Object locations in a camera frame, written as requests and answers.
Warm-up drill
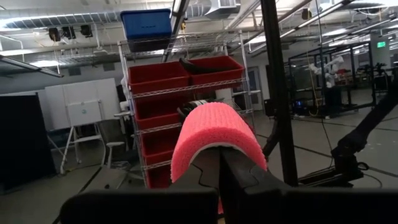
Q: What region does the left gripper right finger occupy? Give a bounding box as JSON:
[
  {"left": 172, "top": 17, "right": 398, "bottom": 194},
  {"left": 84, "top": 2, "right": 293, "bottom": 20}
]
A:
[{"left": 219, "top": 147, "right": 292, "bottom": 224}]

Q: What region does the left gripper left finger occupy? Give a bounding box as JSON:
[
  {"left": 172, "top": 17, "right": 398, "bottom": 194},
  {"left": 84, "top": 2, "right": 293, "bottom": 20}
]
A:
[{"left": 169, "top": 147, "right": 221, "bottom": 191}]

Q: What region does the pink elastic bandage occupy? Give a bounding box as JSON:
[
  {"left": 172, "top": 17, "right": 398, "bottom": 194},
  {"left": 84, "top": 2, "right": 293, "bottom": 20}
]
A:
[{"left": 170, "top": 101, "right": 268, "bottom": 215}]

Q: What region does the red plastic bin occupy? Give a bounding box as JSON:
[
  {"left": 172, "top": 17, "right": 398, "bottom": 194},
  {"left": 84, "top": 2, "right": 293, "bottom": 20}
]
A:
[
  {"left": 185, "top": 55, "right": 245, "bottom": 85},
  {"left": 127, "top": 60, "right": 192, "bottom": 95},
  {"left": 145, "top": 164, "right": 173, "bottom": 189},
  {"left": 132, "top": 95, "right": 189, "bottom": 131},
  {"left": 139, "top": 126, "right": 182, "bottom": 166}
]

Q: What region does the black item with white label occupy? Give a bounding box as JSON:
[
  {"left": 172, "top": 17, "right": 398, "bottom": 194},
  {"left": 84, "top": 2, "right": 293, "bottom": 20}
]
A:
[{"left": 176, "top": 98, "right": 225, "bottom": 124}]

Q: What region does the grey office chair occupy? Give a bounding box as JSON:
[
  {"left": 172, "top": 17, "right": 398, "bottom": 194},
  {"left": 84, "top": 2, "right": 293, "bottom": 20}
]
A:
[{"left": 97, "top": 118, "right": 138, "bottom": 170}]

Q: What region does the black item in red bin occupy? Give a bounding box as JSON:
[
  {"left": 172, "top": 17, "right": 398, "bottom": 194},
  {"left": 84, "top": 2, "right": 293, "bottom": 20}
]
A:
[{"left": 178, "top": 57, "right": 219, "bottom": 75}]

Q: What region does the small whiteboard on stand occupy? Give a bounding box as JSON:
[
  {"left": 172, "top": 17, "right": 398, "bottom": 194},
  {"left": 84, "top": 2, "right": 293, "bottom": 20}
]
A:
[{"left": 60, "top": 99, "right": 109, "bottom": 175}]

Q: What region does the large white board panel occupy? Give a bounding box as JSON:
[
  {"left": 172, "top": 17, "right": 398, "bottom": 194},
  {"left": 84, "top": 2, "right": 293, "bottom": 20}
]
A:
[{"left": 44, "top": 77, "right": 121, "bottom": 130}]

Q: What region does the blue plastic bin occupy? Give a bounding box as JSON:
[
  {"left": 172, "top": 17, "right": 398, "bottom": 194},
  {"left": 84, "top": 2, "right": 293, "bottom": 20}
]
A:
[{"left": 119, "top": 8, "right": 173, "bottom": 52}]

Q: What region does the black partition panel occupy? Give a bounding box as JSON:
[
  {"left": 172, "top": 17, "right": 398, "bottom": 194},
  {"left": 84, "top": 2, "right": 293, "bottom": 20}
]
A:
[{"left": 0, "top": 92, "right": 57, "bottom": 194}]

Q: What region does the metal wire shelf rack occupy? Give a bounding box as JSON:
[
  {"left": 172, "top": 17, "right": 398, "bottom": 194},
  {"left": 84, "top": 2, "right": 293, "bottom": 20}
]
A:
[{"left": 117, "top": 29, "right": 256, "bottom": 189}]

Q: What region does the black background cage frame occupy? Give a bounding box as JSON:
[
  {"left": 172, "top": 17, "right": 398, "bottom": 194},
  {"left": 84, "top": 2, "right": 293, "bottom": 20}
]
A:
[{"left": 287, "top": 41, "right": 379, "bottom": 114}]

